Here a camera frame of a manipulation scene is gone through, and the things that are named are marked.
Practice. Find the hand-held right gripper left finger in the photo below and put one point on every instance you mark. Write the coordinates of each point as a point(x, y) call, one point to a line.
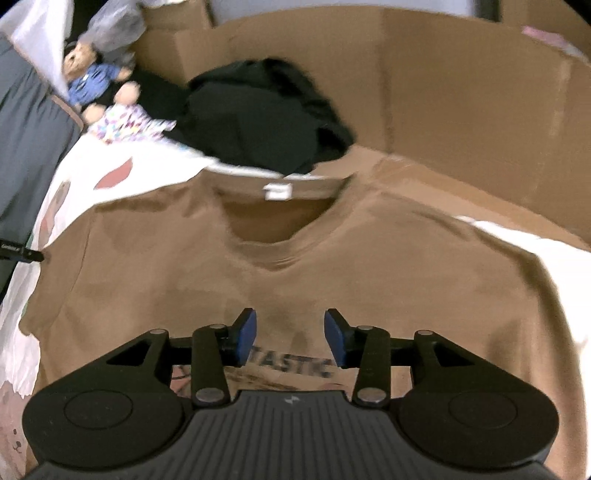
point(244, 332)

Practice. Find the white curtain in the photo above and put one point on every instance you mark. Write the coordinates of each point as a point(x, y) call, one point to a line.
point(37, 37)

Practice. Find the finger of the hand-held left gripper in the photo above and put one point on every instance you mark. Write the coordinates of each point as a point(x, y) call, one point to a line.
point(25, 253)

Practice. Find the teddy bear in blue shirt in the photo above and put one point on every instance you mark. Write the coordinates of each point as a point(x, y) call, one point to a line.
point(92, 81)

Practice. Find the flat black cloth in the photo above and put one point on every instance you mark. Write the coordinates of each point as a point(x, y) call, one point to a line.
point(161, 97)

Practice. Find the brown printed t-shirt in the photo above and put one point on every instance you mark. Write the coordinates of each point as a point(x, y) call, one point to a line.
point(184, 258)

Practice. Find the white bear print bed sheet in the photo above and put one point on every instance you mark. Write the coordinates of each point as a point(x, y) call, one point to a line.
point(152, 166)

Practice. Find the crumpled black garment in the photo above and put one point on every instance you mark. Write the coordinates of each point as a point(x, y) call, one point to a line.
point(258, 120)

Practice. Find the large flattened cardboard sheet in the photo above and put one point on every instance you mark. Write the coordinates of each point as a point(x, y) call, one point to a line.
point(461, 115)

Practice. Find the clear plastic bag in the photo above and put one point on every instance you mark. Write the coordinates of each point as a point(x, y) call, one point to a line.
point(115, 23)

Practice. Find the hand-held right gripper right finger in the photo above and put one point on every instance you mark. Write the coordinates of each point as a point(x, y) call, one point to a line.
point(334, 337)

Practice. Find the grey padded cushion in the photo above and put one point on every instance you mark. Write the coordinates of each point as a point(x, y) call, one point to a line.
point(27, 138)

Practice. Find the floral patterned cloth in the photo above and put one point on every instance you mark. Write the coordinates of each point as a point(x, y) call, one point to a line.
point(124, 122)

